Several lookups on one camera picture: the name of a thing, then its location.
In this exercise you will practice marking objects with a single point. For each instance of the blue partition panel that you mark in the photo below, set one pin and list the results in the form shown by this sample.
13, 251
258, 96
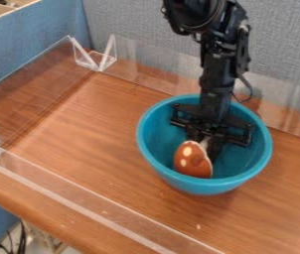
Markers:
33, 28

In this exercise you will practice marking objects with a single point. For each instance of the clear acrylic barrier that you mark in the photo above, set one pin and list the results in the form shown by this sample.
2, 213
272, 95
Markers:
38, 87
173, 72
93, 223

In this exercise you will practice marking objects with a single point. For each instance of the clear acrylic left barrier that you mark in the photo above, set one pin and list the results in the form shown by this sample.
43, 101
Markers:
38, 87

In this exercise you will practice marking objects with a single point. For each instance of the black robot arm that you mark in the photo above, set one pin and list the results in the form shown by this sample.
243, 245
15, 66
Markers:
217, 25

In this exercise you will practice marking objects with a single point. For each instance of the clear acrylic back barrier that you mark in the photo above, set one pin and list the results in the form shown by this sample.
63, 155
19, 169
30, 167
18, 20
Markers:
173, 72

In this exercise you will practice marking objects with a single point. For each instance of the brown white toy mushroom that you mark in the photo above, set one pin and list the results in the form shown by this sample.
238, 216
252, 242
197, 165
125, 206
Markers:
192, 161

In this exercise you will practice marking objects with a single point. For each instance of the clear acrylic front barrier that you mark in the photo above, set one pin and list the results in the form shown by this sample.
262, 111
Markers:
93, 223

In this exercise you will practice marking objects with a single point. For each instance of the clear acrylic corner bracket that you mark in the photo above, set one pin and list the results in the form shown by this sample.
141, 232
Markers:
97, 61

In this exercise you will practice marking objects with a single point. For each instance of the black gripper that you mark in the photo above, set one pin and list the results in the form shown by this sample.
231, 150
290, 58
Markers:
232, 130

